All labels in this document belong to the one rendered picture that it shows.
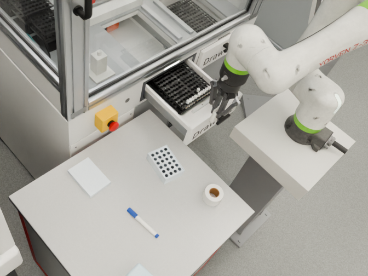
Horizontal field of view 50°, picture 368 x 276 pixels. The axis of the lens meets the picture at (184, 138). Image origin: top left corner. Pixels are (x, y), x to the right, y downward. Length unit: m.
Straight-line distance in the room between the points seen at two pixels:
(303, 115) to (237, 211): 0.44
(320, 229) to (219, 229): 1.21
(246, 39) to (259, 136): 0.54
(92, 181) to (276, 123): 0.76
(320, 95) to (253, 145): 0.31
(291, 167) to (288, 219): 0.94
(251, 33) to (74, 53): 0.48
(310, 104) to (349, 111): 1.73
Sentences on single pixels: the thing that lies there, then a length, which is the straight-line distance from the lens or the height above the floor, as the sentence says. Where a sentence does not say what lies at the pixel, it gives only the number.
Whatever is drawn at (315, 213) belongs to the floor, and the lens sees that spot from 2.55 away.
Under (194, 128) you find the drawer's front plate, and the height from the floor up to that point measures 0.92.
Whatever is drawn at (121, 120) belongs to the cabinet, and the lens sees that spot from 1.55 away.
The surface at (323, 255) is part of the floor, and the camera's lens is 2.46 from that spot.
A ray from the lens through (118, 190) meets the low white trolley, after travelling 1.39.
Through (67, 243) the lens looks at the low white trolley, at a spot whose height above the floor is 0.76.
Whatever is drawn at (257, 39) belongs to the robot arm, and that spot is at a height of 1.33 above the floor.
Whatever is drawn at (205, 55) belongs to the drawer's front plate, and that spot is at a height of 0.91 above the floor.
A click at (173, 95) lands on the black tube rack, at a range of 1.52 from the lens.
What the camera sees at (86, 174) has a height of 0.78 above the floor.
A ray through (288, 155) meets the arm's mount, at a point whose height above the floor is 0.84.
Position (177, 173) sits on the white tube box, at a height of 0.80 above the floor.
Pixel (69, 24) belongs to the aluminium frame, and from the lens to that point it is 1.04.
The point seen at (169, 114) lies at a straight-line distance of 1.45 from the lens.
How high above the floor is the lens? 2.00
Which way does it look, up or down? 54 degrees down
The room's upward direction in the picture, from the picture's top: 21 degrees clockwise
